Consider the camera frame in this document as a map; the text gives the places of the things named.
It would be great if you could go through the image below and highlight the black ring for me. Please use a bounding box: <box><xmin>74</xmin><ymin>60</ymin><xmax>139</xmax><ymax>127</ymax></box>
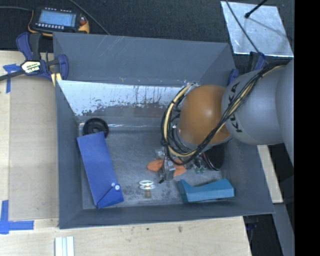
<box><xmin>82</xmin><ymin>117</ymin><xmax>110</xmax><ymax>139</ymax></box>

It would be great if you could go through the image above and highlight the teal foam block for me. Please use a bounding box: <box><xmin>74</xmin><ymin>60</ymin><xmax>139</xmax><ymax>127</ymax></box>
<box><xmin>176</xmin><ymin>177</ymin><xmax>236</xmax><ymax>204</ymax></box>

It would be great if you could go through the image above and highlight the small white spool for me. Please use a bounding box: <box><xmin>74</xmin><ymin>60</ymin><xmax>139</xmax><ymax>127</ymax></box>
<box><xmin>138</xmin><ymin>179</ymin><xmax>157</xmax><ymax>199</ymax></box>

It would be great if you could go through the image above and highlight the orange soft toy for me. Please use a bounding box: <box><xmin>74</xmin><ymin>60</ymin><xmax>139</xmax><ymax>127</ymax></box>
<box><xmin>146</xmin><ymin>158</ymin><xmax>188</xmax><ymax>178</ymax></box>

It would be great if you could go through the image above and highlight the grey metal bin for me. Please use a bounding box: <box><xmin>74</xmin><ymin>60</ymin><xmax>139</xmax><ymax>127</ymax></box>
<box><xmin>51</xmin><ymin>31</ymin><xmax>276</xmax><ymax>230</ymax></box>

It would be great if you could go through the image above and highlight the pale wood board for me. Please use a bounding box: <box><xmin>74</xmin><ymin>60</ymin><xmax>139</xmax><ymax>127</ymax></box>
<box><xmin>8</xmin><ymin>76</ymin><xmax>60</xmax><ymax>221</ymax></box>

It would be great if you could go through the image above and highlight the blue flat box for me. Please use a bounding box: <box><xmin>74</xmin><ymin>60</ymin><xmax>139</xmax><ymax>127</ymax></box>
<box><xmin>76</xmin><ymin>131</ymin><xmax>125</xmax><ymax>210</ymax></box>

